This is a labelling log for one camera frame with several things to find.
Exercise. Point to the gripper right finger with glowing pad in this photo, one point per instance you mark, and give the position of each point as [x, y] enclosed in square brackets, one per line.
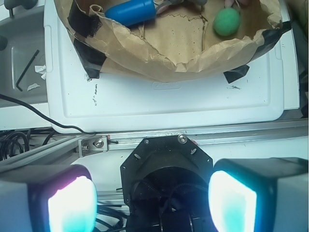
[260, 195]

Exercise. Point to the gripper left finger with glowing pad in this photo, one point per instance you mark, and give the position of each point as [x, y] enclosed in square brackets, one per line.
[47, 198]

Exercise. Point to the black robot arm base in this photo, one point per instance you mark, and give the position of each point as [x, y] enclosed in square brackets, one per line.
[166, 188]

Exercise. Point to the blue plastic bottle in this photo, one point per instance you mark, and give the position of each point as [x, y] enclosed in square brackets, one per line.
[132, 12]

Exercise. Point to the white plastic bin lid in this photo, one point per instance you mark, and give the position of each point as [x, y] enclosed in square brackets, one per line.
[125, 103]

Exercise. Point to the black hex key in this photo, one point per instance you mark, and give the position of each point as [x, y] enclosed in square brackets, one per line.
[25, 70]

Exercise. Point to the brown paper bag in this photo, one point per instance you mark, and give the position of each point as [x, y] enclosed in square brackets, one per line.
[180, 44]

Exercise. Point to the green felt ball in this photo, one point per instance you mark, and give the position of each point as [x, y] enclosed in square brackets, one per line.
[227, 22]

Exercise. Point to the aluminium frame rail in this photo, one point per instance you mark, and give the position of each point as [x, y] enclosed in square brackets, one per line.
[283, 138]

